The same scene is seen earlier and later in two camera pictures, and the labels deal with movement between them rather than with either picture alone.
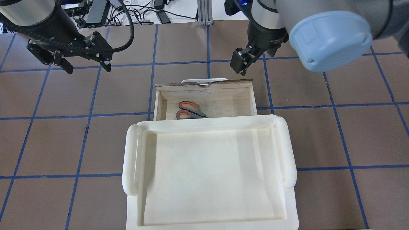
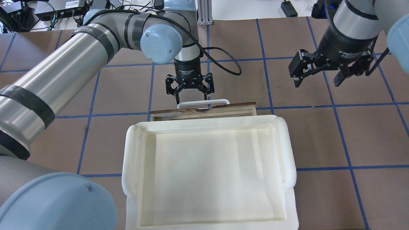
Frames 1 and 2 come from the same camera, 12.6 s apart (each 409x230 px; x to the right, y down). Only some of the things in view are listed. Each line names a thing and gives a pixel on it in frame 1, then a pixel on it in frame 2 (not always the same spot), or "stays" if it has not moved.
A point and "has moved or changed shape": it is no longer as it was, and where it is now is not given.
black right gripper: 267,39 -> 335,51
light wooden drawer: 227,98 has moved or changed shape
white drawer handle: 203,80 has moved or changed shape
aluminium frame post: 204,12 stays
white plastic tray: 231,173 stays
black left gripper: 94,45 -> 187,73
